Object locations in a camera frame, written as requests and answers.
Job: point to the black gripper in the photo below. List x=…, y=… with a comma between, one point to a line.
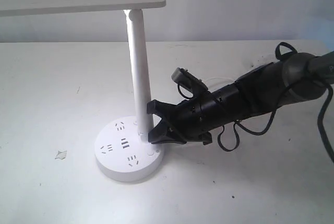
x=191, y=120

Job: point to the white desk lamp with sockets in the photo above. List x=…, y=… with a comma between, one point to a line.
x=121, y=149

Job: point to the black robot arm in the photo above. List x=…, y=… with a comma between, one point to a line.
x=294, y=78

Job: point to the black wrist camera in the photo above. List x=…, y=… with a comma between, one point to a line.
x=189, y=82

